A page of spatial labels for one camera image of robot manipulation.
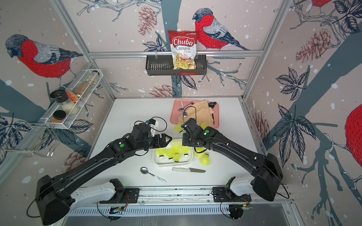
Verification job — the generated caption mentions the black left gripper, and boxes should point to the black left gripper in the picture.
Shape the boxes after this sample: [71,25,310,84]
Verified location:
[136,133,173,152]

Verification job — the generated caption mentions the yellow shuttlecock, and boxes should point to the yellow shuttlecock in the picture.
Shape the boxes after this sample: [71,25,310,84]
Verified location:
[194,147,207,158]
[165,147,174,162]
[156,148,166,160]
[200,153,210,166]
[172,144,182,163]
[181,146,190,158]
[200,122,208,130]
[174,123,183,133]

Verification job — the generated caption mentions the white plastic storage box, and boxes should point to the white plastic storage box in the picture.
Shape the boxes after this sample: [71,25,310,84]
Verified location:
[152,138,193,167]

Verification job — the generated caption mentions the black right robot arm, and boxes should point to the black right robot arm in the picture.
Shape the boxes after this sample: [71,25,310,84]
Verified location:
[181,118,285,202]

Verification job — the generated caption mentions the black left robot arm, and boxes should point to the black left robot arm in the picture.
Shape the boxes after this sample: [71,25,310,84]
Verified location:
[34,123,172,226]

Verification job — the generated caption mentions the steel spoon on tray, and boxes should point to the steel spoon on tray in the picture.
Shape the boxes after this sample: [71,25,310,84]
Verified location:
[179,101,188,118]
[178,101,194,112]

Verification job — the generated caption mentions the beige folded cloth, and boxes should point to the beige folded cloth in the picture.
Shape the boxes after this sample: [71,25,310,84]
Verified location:
[178,100,214,127]

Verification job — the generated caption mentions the steel spoon on table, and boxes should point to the steel spoon on table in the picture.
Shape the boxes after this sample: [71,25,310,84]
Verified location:
[140,166,167,184]

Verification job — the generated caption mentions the pink plastic tray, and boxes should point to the pink plastic tray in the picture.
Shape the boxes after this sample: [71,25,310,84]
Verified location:
[170,99,220,129]

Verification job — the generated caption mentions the black scissors on tray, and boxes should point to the black scissors on tray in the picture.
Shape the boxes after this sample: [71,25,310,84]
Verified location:
[208,102,217,108]

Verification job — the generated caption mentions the Chuba cassava chips bag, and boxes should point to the Chuba cassava chips bag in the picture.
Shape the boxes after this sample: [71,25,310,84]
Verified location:
[168,30,198,70]

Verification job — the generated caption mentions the black lidded low jar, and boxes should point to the black lidded low jar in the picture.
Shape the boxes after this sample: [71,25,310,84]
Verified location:
[51,110,67,123]

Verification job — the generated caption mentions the white handled knife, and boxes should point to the white handled knife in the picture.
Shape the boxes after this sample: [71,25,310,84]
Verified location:
[172,167,206,173]

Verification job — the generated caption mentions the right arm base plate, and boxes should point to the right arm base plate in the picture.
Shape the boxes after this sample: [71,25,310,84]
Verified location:
[211,186,252,202]

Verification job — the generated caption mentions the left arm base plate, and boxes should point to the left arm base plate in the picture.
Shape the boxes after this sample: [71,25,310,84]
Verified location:
[100,188,140,204]

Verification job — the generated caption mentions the black wall basket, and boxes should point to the black wall basket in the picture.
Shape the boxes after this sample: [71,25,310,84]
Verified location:
[146,55,207,76]

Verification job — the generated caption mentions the white wire wall shelf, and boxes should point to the white wire wall shelf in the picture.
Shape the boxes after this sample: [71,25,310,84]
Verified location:
[40,69,103,130]

